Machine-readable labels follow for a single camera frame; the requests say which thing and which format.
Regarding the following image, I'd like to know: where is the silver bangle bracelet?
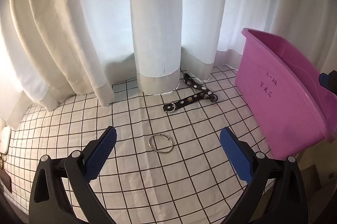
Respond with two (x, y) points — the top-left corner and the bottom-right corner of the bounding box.
(148, 133), (174, 153)

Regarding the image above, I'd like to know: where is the black patterned strap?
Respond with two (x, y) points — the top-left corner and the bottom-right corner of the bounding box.
(162, 73), (219, 113)

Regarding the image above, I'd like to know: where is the pink plastic bin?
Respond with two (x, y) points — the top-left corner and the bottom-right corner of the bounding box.
(235, 28), (336, 160)

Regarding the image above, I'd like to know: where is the white device at edge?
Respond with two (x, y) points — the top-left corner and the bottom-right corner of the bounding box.
(0, 126), (11, 155)

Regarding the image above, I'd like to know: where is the white grid bedsheet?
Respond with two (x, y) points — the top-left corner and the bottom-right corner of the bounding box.
(4, 65), (270, 223)

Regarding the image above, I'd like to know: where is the white curtain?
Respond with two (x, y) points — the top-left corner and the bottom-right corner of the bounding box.
(1, 0), (336, 129)

